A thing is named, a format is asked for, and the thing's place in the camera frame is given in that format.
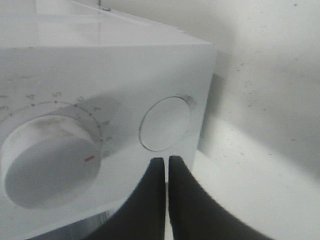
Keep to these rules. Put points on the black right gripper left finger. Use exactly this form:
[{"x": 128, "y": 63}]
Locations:
[{"x": 143, "y": 215}]

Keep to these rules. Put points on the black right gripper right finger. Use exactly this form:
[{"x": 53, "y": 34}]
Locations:
[{"x": 194, "y": 215}]

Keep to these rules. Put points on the round door release button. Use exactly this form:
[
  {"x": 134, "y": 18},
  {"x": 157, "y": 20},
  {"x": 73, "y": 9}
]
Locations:
[{"x": 165, "y": 124}]

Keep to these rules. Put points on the white timer knob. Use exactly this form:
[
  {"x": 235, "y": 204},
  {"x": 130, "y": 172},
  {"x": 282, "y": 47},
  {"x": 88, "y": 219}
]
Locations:
[{"x": 48, "y": 162}]

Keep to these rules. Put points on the white microwave oven body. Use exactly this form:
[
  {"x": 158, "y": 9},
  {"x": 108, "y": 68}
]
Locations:
[{"x": 104, "y": 69}]

